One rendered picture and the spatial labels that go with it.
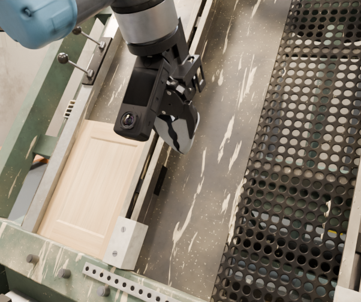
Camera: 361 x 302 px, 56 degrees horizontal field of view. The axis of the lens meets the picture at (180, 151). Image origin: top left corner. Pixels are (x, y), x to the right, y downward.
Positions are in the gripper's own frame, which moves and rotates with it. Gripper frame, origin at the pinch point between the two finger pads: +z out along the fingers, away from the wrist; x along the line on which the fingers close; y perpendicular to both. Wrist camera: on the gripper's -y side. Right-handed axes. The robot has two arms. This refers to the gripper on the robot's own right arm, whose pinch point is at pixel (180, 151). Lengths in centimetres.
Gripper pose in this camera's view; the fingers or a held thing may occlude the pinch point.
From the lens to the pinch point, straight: 56.1
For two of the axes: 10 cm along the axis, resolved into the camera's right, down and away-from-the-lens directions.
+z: 2.3, 6.9, 6.8
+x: -8.8, -1.5, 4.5
